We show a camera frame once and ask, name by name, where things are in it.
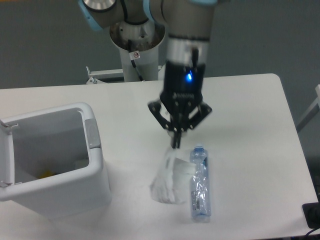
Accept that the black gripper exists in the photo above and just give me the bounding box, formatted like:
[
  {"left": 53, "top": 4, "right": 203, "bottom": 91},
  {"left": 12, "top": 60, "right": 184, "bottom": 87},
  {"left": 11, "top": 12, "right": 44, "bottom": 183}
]
[{"left": 147, "top": 60, "right": 212, "bottom": 149}]

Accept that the white plastic wrapper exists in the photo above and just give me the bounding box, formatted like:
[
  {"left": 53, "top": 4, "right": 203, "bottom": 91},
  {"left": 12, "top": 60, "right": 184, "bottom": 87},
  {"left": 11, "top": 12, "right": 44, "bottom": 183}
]
[{"left": 149, "top": 147, "right": 196, "bottom": 205}]

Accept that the clear plastic water bottle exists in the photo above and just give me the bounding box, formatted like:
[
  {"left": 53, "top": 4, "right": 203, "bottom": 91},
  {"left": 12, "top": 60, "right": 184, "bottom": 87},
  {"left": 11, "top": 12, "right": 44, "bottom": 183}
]
[{"left": 189, "top": 144, "right": 212, "bottom": 223}]

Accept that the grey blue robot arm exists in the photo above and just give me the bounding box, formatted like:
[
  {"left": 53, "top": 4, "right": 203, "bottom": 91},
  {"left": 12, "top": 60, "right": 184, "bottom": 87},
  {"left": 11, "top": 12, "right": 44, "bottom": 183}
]
[{"left": 78, "top": 0, "right": 219, "bottom": 149}]

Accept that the white plastic trash can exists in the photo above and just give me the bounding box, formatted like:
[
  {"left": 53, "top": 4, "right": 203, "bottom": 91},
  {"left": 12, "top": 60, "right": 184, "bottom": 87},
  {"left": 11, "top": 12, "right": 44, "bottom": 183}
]
[{"left": 0, "top": 102, "right": 112, "bottom": 219}]

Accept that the black device at edge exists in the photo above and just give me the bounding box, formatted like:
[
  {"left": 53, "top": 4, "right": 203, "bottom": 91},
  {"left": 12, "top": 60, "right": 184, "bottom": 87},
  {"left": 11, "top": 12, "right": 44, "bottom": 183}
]
[{"left": 302, "top": 202, "right": 320, "bottom": 229}]

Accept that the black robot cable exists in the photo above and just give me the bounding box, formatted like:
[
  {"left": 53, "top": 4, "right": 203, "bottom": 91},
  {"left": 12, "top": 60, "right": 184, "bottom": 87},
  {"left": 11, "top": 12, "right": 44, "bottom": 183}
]
[{"left": 127, "top": 39, "right": 145, "bottom": 82}]

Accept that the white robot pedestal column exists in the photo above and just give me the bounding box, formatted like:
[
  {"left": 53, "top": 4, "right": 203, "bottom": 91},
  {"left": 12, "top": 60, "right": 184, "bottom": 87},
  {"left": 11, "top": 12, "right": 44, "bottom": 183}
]
[{"left": 109, "top": 20, "right": 166, "bottom": 82}]

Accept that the white metal mounting frame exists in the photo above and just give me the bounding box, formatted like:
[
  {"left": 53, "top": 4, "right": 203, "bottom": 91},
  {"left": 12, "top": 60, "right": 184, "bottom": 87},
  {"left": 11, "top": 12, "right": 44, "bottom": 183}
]
[{"left": 85, "top": 65, "right": 166, "bottom": 85}]

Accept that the white frame leg right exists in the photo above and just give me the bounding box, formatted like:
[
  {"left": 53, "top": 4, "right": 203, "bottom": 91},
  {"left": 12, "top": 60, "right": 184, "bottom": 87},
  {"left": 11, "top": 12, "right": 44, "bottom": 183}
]
[{"left": 295, "top": 84, "right": 320, "bottom": 133}]

